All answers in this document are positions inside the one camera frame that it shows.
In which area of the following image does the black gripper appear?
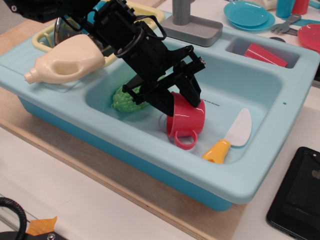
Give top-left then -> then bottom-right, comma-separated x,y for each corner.
113,32 -> 205,117

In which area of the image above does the red toy cup with handle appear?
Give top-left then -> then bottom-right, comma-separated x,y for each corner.
166,92 -> 206,150

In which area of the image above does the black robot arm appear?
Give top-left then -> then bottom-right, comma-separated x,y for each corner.
6,0 -> 205,116

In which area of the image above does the green toy bitter gourd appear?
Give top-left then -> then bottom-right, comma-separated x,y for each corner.
111,74 -> 166,114

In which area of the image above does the grey toy faucet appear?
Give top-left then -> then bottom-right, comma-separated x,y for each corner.
161,0 -> 223,47

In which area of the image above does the yellow dish rack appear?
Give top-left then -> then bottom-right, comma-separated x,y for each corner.
31,1 -> 166,66

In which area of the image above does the red tumbler in compartment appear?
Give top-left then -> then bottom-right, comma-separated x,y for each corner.
244,43 -> 288,68

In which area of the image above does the light blue toy sink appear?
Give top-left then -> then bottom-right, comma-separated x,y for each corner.
0,27 -> 320,211

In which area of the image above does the cream toy detergent bottle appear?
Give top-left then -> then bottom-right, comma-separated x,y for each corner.
24,34 -> 105,84

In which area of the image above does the teal plate top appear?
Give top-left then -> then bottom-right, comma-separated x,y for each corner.
223,1 -> 269,27

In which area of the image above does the teal plate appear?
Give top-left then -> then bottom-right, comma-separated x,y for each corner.
229,12 -> 276,32
223,1 -> 269,27

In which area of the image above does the teal plate bottom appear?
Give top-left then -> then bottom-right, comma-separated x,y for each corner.
229,12 -> 276,32

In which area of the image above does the wooden board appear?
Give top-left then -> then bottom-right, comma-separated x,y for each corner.
0,19 -> 247,240

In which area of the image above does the grey toy fork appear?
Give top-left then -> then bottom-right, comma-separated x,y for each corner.
271,14 -> 302,36

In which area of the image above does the steel pot lid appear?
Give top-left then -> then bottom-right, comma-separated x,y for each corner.
53,16 -> 82,46

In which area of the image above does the teal tumbler background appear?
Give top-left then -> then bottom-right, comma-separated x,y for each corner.
275,0 -> 295,18

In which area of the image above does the red plate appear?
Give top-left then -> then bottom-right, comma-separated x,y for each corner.
297,23 -> 320,53

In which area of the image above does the red tumbler background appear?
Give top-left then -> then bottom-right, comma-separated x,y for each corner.
291,0 -> 310,15

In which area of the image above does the black smartphone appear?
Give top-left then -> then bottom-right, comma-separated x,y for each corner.
266,146 -> 320,240

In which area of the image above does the orange tape piece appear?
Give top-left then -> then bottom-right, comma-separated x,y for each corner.
26,216 -> 58,236

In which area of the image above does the toy knife yellow handle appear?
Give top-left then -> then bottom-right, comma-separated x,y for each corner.
202,108 -> 253,164

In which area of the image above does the black braided cable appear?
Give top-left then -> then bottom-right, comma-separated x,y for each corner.
0,197 -> 28,240

